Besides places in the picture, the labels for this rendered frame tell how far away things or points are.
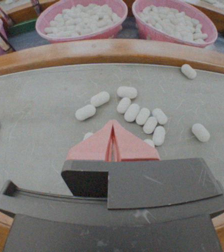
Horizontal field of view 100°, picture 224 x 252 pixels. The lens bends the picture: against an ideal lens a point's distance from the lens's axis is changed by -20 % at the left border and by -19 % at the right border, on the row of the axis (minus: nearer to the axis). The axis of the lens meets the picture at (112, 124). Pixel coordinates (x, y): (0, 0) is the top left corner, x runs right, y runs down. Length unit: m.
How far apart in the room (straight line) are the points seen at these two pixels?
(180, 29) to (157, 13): 0.11
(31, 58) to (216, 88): 0.43
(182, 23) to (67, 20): 0.36
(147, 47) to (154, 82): 0.08
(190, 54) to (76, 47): 0.25
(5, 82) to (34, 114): 0.15
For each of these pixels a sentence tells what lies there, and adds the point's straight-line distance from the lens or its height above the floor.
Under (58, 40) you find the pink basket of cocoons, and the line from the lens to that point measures 0.33.
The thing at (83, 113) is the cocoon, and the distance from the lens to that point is 0.20.
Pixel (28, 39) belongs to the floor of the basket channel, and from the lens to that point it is 0.60.
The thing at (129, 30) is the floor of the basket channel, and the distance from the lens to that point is 0.49.
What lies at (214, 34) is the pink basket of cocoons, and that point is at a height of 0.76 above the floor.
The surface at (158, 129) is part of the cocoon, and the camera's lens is 0.20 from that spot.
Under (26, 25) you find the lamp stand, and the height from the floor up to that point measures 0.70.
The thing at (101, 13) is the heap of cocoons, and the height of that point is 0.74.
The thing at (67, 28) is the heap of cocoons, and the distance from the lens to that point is 0.41.
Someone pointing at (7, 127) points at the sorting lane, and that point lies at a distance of 0.30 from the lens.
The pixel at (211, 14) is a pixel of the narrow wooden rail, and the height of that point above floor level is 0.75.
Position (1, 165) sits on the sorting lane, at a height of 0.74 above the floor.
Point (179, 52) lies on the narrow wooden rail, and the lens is 0.31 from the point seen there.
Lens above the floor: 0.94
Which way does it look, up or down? 76 degrees down
